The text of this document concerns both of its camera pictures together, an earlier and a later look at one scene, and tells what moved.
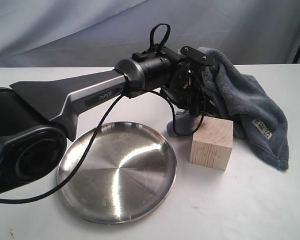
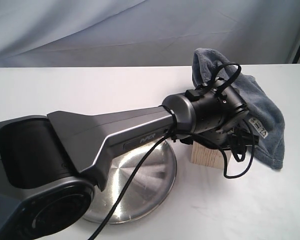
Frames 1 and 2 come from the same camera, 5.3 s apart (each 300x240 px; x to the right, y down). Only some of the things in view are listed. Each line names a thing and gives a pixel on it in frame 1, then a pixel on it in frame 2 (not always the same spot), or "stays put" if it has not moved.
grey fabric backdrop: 100,33 stays put
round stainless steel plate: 127,174 stays put
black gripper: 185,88 -> 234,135
